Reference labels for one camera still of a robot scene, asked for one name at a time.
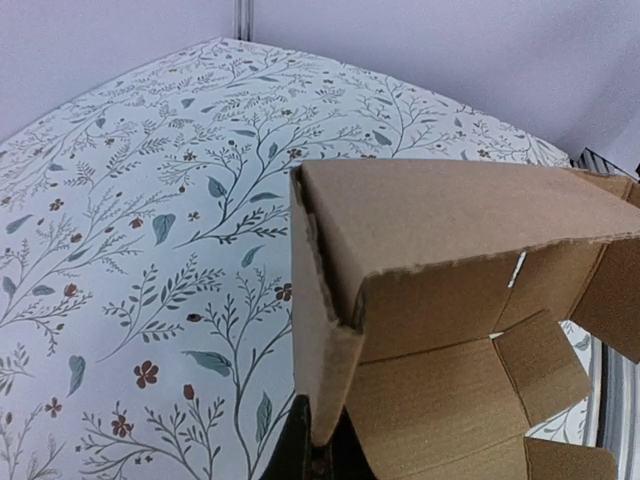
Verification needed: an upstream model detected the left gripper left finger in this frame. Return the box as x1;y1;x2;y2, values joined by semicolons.
260;395;312;480

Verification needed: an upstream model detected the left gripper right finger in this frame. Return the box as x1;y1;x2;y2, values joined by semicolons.
326;408;376;480

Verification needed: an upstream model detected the brown cardboard box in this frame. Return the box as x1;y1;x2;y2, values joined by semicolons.
290;160;639;479

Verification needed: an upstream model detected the floral patterned table mat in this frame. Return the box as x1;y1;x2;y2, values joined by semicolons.
1;39;570;479

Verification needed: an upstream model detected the aluminium front rail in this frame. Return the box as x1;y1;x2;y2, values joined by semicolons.
574;147;640;480

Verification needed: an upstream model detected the left aluminium frame post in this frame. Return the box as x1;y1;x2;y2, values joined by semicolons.
234;0;255;41

